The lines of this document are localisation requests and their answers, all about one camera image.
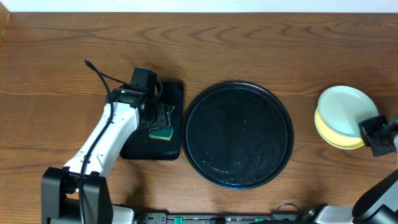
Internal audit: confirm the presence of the black round tray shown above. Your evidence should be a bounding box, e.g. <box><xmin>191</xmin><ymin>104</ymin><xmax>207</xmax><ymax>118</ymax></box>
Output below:
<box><xmin>181</xmin><ymin>82</ymin><xmax>294</xmax><ymax>190</ymax></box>

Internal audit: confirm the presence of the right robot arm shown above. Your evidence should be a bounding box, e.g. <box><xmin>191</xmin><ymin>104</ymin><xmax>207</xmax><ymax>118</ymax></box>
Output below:
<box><xmin>302</xmin><ymin>115</ymin><xmax>397</xmax><ymax>224</ymax></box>

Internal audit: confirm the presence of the black rectangular tray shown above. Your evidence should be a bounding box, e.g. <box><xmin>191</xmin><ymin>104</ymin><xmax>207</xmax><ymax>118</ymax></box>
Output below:
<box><xmin>120</xmin><ymin>82</ymin><xmax>183</xmax><ymax>161</ymax></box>

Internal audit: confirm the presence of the yellow plate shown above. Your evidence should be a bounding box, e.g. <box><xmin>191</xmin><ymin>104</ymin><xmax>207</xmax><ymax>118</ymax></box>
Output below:
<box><xmin>314</xmin><ymin>109</ymin><xmax>364</xmax><ymax>150</ymax></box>

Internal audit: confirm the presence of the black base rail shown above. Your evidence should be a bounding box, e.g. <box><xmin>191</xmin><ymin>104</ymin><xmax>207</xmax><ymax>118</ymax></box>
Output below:
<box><xmin>110</xmin><ymin>203</ymin><xmax>355</xmax><ymax>224</ymax></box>

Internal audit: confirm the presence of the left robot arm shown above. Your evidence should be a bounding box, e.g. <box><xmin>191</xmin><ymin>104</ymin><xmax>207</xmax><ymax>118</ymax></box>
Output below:
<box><xmin>41</xmin><ymin>88</ymin><xmax>174</xmax><ymax>223</ymax></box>

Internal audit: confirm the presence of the green scouring sponge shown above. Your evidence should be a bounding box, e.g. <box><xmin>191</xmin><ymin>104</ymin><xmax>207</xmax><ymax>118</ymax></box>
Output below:
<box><xmin>149</xmin><ymin>124</ymin><xmax>174</xmax><ymax>141</ymax></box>

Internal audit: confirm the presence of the light blue plate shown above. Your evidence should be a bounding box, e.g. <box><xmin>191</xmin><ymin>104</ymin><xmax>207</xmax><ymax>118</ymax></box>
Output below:
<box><xmin>317</xmin><ymin>85</ymin><xmax>379</xmax><ymax>138</ymax></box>

